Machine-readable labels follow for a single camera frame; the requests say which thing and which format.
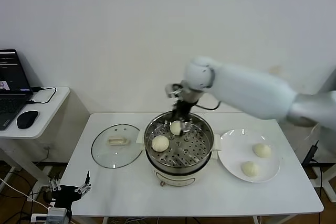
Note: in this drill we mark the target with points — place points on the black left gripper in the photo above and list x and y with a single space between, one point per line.
67 193

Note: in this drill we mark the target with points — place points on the black laptop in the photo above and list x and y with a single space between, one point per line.
11 77

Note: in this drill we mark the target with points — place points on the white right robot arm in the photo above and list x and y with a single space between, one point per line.
249 93

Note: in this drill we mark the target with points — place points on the cream electric cooker base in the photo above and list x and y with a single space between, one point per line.
178 179

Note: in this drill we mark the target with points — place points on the white side table with laptop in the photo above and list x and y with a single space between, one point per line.
50 113

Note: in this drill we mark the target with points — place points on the black computer mouse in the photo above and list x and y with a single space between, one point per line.
27 119

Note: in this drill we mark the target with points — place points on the perforated steel steamer basket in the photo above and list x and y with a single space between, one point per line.
189 153

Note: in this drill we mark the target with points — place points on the white round plate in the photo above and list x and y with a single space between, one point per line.
267 166

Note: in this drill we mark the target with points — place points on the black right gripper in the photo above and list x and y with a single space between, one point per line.
182 108

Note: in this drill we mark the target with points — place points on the white steamed baozi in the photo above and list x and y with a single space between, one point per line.
261 150
175 129
250 169
160 143

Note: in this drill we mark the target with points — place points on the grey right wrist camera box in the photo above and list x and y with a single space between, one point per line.
172 90

